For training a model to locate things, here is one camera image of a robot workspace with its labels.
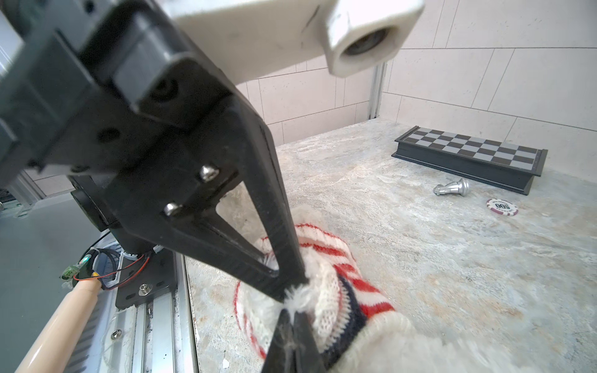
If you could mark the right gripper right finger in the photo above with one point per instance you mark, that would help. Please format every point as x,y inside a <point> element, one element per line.
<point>305,355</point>

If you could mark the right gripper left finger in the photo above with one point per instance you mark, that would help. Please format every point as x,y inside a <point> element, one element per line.
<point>281,355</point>

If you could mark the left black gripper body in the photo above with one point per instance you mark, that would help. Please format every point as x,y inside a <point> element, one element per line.
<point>115,95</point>

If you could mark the red white striped knit sweater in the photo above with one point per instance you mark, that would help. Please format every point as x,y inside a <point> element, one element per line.
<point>345,311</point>

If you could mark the white teddy bear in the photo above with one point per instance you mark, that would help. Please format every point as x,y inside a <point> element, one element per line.
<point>406,350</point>

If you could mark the left green circuit board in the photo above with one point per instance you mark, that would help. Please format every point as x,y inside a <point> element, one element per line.
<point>72,270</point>

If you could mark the small silver metal piece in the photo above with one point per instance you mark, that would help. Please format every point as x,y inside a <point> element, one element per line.
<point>460,187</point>

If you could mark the folded black white chessboard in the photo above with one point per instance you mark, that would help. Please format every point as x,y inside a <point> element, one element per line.
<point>500,164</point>

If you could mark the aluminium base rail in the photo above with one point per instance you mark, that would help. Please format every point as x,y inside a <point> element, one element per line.
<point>143,323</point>

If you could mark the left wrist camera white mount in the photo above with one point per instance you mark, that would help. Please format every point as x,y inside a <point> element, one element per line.
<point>250,39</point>

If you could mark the beige wooden handle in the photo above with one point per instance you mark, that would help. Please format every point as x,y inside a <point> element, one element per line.
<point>58,339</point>

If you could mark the aluminium corner wall profile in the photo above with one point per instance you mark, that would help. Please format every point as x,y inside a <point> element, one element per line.
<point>376,91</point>

